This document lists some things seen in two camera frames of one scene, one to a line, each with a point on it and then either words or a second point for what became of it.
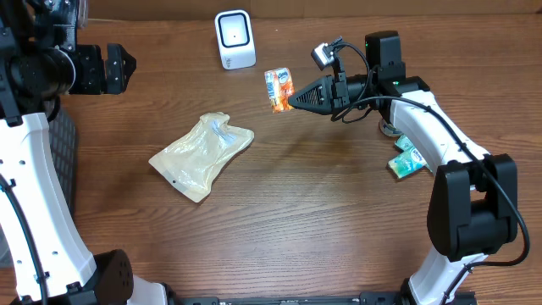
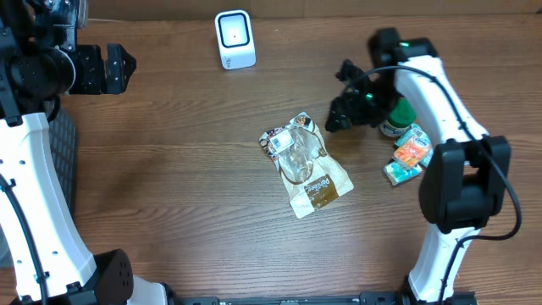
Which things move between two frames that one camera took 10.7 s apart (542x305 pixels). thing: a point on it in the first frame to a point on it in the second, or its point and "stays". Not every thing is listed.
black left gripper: (97, 67) stays
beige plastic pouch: (192, 160) to (311, 177)
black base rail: (365, 298) stays
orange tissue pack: (279, 85) to (410, 153)
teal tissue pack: (408, 163) to (398, 174)
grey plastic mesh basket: (63, 137) stays
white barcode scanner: (235, 39) stays
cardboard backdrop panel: (207, 10) stays
